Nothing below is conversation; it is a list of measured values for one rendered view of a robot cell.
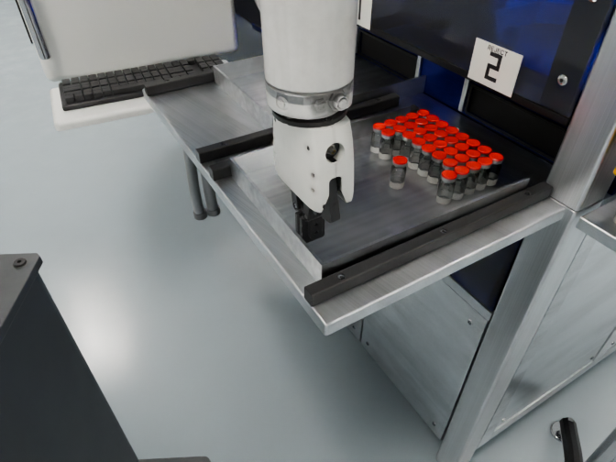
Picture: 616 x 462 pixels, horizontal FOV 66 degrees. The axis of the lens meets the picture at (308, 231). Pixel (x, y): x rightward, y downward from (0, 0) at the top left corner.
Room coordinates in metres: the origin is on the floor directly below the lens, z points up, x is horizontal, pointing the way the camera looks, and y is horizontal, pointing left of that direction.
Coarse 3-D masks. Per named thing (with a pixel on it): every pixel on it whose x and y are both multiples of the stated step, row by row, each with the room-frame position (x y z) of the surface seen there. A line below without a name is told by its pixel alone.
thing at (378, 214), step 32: (352, 128) 0.70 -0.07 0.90; (256, 160) 0.62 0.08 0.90; (384, 160) 0.64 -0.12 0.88; (256, 192) 0.52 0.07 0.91; (288, 192) 0.56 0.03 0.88; (384, 192) 0.56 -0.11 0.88; (416, 192) 0.56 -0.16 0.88; (480, 192) 0.56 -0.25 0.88; (512, 192) 0.53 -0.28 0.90; (288, 224) 0.45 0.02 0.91; (352, 224) 0.49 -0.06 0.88; (384, 224) 0.49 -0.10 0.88; (416, 224) 0.45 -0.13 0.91; (320, 256) 0.42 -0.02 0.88; (352, 256) 0.39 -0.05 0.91
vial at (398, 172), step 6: (396, 168) 0.57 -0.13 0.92; (402, 168) 0.57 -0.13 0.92; (390, 174) 0.57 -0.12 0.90; (396, 174) 0.56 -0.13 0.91; (402, 174) 0.56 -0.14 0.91; (390, 180) 0.57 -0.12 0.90; (396, 180) 0.56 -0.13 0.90; (402, 180) 0.56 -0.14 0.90; (390, 186) 0.57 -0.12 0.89; (396, 186) 0.56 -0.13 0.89; (402, 186) 0.57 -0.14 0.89
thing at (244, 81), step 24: (216, 72) 0.93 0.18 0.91; (240, 72) 0.97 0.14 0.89; (264, 72) 0.99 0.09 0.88; (360, 72) 0.99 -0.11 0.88; (384, 72) 0.99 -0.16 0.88; (240, 96) 0.83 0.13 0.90; (264, 96) 0.87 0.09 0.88; (360, 96) 0.82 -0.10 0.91; (408, 96) 0.88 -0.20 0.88; (264, 120) 0.75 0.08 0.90
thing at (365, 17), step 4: (364, 0) 0.95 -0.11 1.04; (368, 0) 0.94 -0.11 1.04; (364, 4) 0.95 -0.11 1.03; (368, 4) 0.94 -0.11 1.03; (364, 8) 0.95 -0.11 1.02; (368, 8) 0.94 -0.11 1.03; (360, 12) 0.96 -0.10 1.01; (364, 12) 0.95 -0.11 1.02; (368, 12) 0.94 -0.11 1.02; (360, 16) 0.96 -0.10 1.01; (364, 16) 0.95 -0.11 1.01; (368, 16) 0.94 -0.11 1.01; (360, 20) 0.96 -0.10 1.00; (364, 20) 0.95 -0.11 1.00; (368, 20) 0.93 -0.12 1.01; (360, 24) 0.96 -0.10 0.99; (364, 24) 0.95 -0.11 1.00; (368, 24) 0.93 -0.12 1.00; (368, 28) 0.93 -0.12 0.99
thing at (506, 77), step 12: (480, 48) 0.70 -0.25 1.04; (492, 48) 0.68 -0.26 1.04; (480, 60) 0.70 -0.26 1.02; (492, 60) 0.68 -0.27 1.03; (504, 60) 0.66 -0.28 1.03; (516, 60) 0.65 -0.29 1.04; (468, 72) 0.71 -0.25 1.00; (480, 72) 0.69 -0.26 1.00; (492, 72) 0.67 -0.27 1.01; (504, 72) 0.66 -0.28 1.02; (516, 72) 0.64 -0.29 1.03; (492, 84) 0.67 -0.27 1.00; (504, 84) 0.65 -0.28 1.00
